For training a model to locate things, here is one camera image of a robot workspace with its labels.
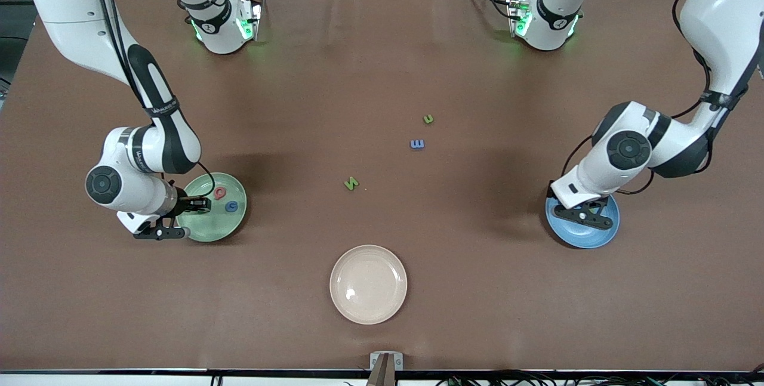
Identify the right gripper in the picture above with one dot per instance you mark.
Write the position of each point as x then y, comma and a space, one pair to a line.
186, 203

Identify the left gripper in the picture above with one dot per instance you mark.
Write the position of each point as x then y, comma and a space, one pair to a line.
550, 191

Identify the red foam letter Q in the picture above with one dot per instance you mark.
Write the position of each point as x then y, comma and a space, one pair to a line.
216, 196

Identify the blue foam letter G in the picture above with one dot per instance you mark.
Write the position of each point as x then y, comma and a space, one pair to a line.
227, 207

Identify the green foam letter N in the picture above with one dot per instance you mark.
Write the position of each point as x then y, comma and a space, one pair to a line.
352, 183

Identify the blue foam letter m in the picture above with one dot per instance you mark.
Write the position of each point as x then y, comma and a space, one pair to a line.
417, 144

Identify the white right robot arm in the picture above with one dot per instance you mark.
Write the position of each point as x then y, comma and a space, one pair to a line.
71, 10

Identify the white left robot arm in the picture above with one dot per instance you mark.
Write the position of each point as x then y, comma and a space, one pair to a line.
722, 22

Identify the blue plate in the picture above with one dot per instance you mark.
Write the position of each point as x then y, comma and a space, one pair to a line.
591, 238

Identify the light green plate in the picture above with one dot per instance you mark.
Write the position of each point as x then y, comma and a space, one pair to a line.
221, 225

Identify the brown table cover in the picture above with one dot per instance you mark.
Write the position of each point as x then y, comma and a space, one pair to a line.
179, 314

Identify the white table edge profile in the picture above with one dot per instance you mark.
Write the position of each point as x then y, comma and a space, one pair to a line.
119, 380

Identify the beige plate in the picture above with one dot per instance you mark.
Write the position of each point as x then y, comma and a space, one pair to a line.
368, 284

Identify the silver base connector box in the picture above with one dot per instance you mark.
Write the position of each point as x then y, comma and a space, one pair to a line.
249, 19
517, 16

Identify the silver camera mount bracket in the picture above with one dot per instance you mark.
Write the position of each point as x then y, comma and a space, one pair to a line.
386, 362

